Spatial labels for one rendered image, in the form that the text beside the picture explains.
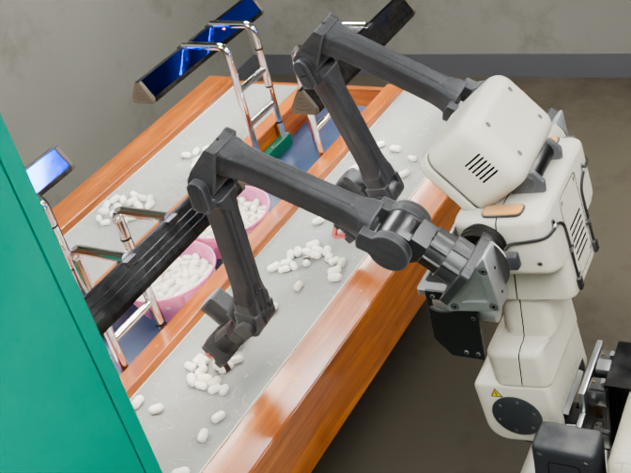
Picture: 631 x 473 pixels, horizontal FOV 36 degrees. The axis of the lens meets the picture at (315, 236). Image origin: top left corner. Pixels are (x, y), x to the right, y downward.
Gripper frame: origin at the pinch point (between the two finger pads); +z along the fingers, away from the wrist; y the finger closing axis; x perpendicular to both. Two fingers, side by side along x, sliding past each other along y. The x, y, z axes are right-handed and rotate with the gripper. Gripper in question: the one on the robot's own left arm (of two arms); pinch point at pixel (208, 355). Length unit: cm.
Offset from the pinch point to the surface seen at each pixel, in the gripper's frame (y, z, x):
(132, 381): 11.7, 12.2, -8.3
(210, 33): -100, 24, -64
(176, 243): -3.6, -17.6, -23.0
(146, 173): -72, 62, -49
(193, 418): 15.1, -1.0, 6.5
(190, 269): -30.8, 24.9, -16.8
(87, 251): 9.0, -10.6, -35.1
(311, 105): -65, -17, -24
